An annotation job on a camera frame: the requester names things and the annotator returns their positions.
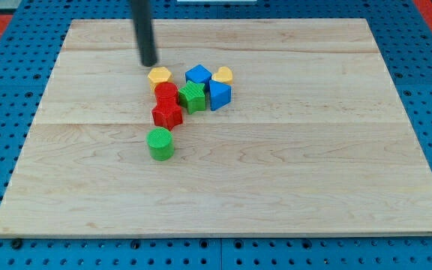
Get blue triangular prism block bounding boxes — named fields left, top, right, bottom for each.
left=209, top=80, right=232, bottom=111

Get yellow hexagon block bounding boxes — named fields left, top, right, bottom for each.
left=147, top=67, right=173, bottom=92

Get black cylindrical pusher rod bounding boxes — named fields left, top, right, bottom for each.
left=129, top=0, right=158, bottom=67

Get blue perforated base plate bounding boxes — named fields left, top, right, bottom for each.
left=0, top=1, right=432, bottom=269

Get yellow heart block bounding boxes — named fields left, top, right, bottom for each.
left=211, top=66, right=233, bottom=85

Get red star block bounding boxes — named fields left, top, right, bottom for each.
left=151, top=100, right=183, bottom=131

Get blue cube block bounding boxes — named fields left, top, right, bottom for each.
left=184, top=64, right=212, bottom=91

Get light wooden board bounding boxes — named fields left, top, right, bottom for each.
left=0, top=19, right=432, bottom=239

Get red cylinder block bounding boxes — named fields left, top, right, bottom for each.
left=154, top=82, right=179, bottom=106

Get green cylinder block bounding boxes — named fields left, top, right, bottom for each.
left=146, top=127, right=174, bottom=161

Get green star block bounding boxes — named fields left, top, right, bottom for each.
left=178, top=80, right=206, bottom=114

